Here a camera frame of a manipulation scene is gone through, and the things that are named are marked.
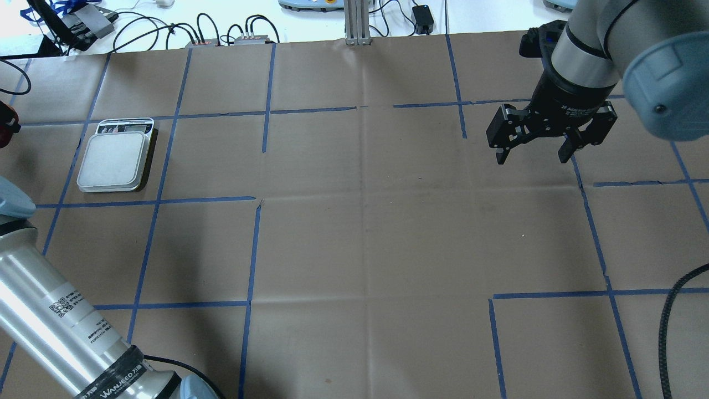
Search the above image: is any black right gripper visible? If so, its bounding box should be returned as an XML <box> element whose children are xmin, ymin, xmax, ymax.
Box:
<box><xmin>486</xmin><ymin>71</ymin><xmax>618</xmax><ymax>166</ymax></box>

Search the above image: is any red yellow mango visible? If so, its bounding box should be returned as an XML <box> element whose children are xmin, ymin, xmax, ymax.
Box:
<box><xmin>0</xmin><ymin>101</ymin><xmax>21</xmax><ymax>149</ymax></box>

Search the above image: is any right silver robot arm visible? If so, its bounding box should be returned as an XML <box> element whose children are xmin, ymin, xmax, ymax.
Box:
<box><xmin>486</xmin><ymin>1</ymin><xmax>708</xmax><ymax>165</ymax></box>

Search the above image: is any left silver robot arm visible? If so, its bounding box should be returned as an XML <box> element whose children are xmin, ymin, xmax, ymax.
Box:
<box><xmin>1</xmin><ymin>178</ymin><xmax>223</xmax><ymax>398</ymax></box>

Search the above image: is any black power adapter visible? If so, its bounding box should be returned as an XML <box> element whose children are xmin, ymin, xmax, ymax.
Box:
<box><xmin>411</xmin><ymin>4</ymin><xmax>435</xmax><ymax>35</ymax></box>

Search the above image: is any grey usb hub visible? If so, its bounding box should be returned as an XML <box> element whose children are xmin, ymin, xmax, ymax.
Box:
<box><xmin>232</xmin><ymin>35</ymin><xmax>274</xmax><ymax>45</ymax></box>

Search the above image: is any silver digital kitchen scale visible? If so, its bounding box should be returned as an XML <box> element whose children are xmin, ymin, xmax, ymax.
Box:
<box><xmin>76</xmin><ymin>117</ymin><xmax>158</xmax><ymax>193</ymax></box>

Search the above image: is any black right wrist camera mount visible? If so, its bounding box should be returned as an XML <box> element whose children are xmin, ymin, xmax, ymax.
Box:
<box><xmin>518</xmin><ymin>20</ymin><xmax>567</xmax><ymax>63</ymax></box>

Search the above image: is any black braided right cable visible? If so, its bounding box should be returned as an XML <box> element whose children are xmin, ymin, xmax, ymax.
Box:
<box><xmin>659</xmin><ymin>263</ymin><xmax>709</xmax><ymax>399</ymax></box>

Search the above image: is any aluminium frame post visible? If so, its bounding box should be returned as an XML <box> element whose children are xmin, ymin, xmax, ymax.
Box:
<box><xmin>343</xmin><ymin>0</ymin><xmax>372</xmax><ymax>46</ymax></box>

